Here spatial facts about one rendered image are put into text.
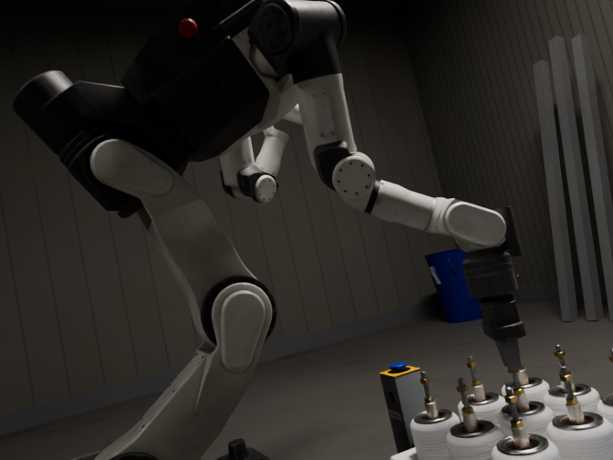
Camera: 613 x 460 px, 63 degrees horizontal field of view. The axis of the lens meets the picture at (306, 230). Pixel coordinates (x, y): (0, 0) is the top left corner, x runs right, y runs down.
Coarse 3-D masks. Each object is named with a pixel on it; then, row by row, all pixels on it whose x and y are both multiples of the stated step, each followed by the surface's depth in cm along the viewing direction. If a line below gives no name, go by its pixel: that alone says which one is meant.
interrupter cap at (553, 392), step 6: (576, 384) 99; (582, 384) 98; (552, 390) 99; (558, 390) 98; (576, 390) 97; (582, 390) 95; (588, 390) 94; (558, 396) 95; (564, 396) 94; (576, 396) 93
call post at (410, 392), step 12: (420, 372) 115; (384, 384) 117; (396, 384) 112; (408, 384) 113; (420, 384) 114; (396, 396) 113; (408, 396) 113; (420, 396) 114; (396, 408) 114; (408, 408) 112; (420, 408) 113; (396, 420) 115; (408, 420) 112; (396, 432) 116; (408, 432) 111; (396, 444) 117; (408, 444) 112
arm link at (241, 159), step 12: (240, 144) 130; (228, 156) 131; (240, 156) 131; (252, 156) 134; (228, 168) 132; (240, 168) 132; (252, 168) 134; (228, 180) 134; (240, 180) 133; (252, 180) 133; (264, 180) 135; (228, 192) 141; (252, 192) 133; (264, 192) 136
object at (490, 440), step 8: (448, 432) 90; (496, 432) 85; (448, 440) 87; (456, 440) 85; (464, 440) 84; (472, 440) 84; (480, 440) 84; (488, 440) 83; (496, 440) 84; (448, 448) 89; (456, 448) 85; (464, 448) 84; (472, 448) 83; (480, 448) 83; (488, 448) 83; (456, 456) 86; (464, 456) 84; (472, 456) 83; (480, 456) 83; (488, 456) 83
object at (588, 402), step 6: (594, 390) 95; (546, 396) 97; (552, 396) 96; (582, 396) 93; (588, 396) 93; (594, 396) 93; (546, 402) 97; (552, 402) 95; (558, 402) 94; (564, 402) 93; (582, 402) 92; (588, 402) 92; (594, 402) 92; (552, 408) 95; (558, 408) 94; (564, 408) 93; (582, 408) 92; (588, 408) 92; (594, 408) 92; (558, 414) 94
